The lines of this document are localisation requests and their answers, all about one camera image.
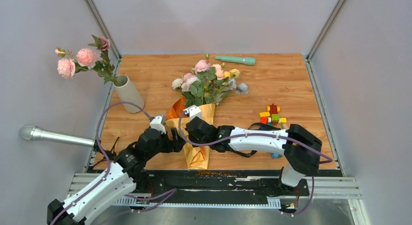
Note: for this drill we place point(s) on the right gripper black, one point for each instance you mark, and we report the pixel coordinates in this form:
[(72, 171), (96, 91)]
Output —
[(192, 139)]

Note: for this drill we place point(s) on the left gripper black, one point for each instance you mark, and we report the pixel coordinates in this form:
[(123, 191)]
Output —
[(175, 145)]

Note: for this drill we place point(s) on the flower bouquet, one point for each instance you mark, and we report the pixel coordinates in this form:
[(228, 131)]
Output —
[(205, 86)]

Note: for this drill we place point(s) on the black ribbon with gold text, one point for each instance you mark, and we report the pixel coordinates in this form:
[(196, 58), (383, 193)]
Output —
[(258, 140)]

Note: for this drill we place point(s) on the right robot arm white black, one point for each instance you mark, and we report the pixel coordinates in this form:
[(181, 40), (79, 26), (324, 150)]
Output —
[(300, 147)]

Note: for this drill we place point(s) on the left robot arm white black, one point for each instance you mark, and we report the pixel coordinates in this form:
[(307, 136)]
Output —
[(122, 176)]

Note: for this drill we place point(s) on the white ceramic vase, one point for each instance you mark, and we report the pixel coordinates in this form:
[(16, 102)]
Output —
[(127, 91)]

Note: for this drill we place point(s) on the pink flowers in vase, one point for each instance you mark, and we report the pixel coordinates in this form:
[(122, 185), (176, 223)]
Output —
[(87, 59)]

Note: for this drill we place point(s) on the scattered brown pellets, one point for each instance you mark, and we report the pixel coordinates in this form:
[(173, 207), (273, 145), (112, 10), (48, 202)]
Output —
[(213, 173)]

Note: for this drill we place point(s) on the small black tripod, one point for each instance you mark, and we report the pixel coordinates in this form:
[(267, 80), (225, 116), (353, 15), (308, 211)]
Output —
[(111, 154)]

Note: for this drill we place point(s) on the loose blue grey flower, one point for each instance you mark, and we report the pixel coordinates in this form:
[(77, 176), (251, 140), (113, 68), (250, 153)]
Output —
[(242, 89)]

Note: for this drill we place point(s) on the pile of coloured toy blocks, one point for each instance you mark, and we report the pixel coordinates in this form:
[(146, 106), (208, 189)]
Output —
[(272, 117)]

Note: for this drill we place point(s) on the blue green toy block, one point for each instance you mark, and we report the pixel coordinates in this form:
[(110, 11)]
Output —
[(275, 155)]

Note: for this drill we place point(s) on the teal handheld tool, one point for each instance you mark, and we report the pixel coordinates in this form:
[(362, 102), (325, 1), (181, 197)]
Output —
[(250, 61)]

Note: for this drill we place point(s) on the silver microphone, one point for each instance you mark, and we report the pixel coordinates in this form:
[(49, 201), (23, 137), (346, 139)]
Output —
[(34, 133)]

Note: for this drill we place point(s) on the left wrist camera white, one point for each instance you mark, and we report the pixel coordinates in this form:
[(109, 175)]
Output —
[(158, 123)]

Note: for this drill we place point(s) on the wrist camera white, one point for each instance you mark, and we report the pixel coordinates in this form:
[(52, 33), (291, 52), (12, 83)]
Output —
[(158, 123), (193, 112)]

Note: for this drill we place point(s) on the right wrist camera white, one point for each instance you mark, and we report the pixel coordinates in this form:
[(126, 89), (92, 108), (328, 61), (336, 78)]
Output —
[(193, 112)]

